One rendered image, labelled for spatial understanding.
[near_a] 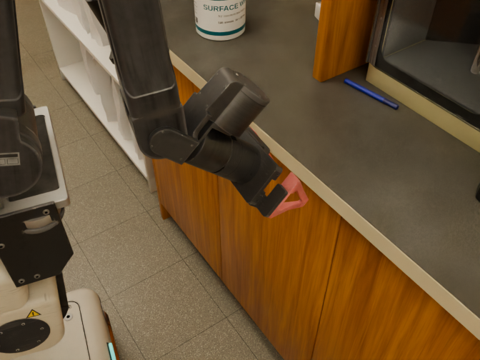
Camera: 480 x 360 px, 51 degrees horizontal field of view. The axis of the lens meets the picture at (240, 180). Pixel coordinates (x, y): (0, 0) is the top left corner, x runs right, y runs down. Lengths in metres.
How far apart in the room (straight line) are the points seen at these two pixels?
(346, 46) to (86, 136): 1.69
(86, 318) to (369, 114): 0.98
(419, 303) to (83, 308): 0.99
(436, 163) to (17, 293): 0.78
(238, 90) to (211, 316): 1.32
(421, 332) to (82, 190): 1.68
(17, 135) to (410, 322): 0.73
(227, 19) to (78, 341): 0.96
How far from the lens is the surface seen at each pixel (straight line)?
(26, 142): 0.52
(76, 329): 1.54
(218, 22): 1.28
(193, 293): 1.87
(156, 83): 0.53
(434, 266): 0.83
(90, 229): 2.14
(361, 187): 0.91
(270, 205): 0.66
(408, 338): 1.02
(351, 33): 1.16
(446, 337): 0.93
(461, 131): 1.06
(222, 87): 0.58
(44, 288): 0.98
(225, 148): 0.62
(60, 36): 2.93
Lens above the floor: 1.57
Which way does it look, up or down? 44 degrees down
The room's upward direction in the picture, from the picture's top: straight up
